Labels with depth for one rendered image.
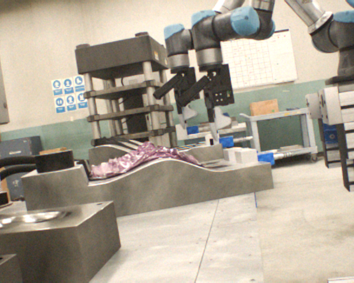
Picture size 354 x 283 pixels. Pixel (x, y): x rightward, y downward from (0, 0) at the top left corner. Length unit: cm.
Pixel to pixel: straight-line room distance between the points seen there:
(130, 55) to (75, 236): 488
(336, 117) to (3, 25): 830
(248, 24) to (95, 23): 724
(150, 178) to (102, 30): 747
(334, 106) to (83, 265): 79
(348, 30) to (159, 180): 101
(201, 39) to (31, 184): 63
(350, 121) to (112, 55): 446
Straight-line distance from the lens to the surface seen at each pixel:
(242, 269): 51
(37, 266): 56
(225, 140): 128
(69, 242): 54
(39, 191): 91
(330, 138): 165
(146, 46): 534
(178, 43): 159
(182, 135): 158
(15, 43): 895
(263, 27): 134
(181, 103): 129
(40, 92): 864
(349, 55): 168
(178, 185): 91
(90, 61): 550
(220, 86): 127
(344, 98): 115
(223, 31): 125
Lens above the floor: 97
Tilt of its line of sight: 3 degrees down
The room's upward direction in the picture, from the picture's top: 9 degrees counter-clockwise
